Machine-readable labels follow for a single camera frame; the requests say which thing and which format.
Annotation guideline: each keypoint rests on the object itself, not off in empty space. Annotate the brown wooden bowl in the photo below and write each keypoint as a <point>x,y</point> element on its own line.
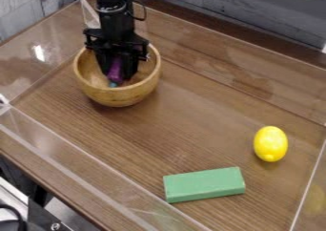
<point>127,94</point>

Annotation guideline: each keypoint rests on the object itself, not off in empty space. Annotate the black metal bracket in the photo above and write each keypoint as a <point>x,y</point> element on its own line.
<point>40,220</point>

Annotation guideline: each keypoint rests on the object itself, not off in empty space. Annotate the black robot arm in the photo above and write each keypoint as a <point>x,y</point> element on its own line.
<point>117,19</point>

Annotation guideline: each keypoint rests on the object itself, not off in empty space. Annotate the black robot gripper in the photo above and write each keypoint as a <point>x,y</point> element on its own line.
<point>134,45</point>

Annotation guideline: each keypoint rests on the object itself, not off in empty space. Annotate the yellow toy lemon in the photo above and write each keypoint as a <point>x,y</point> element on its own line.
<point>270,143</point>

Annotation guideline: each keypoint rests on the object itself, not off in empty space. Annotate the purple toy eggplant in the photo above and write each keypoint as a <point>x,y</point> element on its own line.
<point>115,73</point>

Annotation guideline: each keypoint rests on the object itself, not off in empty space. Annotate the clear acrylic corner bracket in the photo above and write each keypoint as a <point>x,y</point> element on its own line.
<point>90,15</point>

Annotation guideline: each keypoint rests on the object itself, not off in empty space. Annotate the green rectangular block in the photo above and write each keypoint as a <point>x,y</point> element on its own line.
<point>203,184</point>

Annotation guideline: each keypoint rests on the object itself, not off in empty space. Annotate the clear acrylic tray wall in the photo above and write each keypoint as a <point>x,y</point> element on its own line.
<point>105,196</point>

